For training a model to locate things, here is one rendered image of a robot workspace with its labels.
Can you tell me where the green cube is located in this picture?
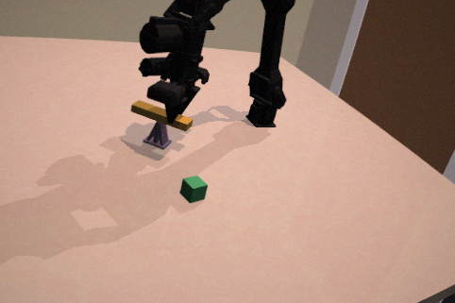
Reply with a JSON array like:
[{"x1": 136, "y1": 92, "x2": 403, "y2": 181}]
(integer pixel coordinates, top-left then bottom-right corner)
[{"x1": 180, "y1": 175, "x2": 208, "y2": 203}]

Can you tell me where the yellow bar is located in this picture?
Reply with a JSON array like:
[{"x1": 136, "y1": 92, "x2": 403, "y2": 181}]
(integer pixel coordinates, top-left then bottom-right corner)
[{"x1": 130, "y1": 100, "x2": 193, "y2": 132}]

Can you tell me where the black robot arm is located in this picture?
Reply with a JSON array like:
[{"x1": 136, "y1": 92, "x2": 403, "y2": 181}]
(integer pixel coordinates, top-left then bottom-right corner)
[{"x1": 138, "y1": 0, "x2": 295, "y2": 127}]

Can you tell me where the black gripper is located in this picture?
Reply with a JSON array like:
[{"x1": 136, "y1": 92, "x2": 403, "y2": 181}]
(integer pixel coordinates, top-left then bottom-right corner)
[{"x1": 147, "y1": 50, "x2": 210, "y2": 124}]

